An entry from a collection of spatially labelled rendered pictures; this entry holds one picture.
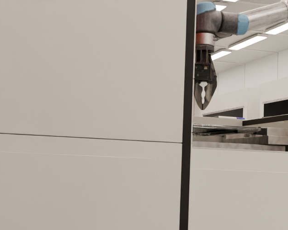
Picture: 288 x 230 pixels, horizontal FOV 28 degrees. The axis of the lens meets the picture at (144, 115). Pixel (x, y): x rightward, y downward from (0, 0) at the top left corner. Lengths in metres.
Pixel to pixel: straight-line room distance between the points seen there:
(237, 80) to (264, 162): 9.46
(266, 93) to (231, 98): 1.13
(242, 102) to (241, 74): 2.26
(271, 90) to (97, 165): 6.82
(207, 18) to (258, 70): 8.41
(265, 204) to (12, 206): 0.74
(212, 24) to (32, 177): 0.95
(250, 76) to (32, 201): 9.49
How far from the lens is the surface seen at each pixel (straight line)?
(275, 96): 7.91
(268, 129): 1.96
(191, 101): 1.37
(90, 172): 1.29
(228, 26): 2.00
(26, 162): 1.27
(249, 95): 8.68
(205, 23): 1.96
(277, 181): 1.69
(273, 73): 9.90
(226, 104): 9.31
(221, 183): 1.61
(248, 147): 1.95
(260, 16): 2.21
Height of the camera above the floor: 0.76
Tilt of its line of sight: 5 degrees up
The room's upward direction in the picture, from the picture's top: 2 degrees clockwise
